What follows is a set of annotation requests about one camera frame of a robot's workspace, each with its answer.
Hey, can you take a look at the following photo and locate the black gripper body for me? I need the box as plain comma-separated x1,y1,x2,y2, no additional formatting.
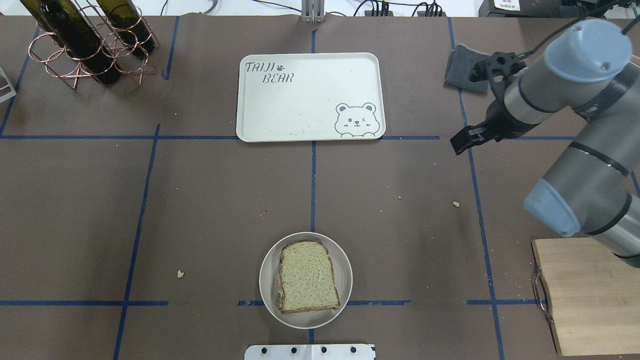
482,99,538,143

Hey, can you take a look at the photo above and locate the bread slice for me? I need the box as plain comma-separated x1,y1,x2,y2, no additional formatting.
278,240,342,314
275,276,283,310

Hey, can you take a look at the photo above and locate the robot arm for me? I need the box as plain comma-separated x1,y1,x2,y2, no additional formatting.
450,17,640,268

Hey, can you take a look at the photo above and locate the cream bear tray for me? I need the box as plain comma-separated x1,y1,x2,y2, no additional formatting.
236,52,386,142

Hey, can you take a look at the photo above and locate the grey folded cloth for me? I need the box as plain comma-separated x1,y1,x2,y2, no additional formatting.
444,43,490,94

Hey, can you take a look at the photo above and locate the wooden cutting board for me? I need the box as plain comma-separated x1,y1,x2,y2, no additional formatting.
532,237,640,356

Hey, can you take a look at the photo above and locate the white round plate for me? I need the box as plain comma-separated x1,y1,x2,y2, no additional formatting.
258,232,354,330

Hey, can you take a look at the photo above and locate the dark green wine bottle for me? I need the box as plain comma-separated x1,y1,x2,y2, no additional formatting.
20,0,121,85

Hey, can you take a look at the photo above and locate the aluminium frame post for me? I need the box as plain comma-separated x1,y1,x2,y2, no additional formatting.
301,0,326,23

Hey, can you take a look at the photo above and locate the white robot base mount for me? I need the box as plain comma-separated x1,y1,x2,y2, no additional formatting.
244,343,377,360

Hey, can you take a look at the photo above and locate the copper wire bottle rack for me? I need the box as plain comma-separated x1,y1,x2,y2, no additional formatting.
28,0,159,90

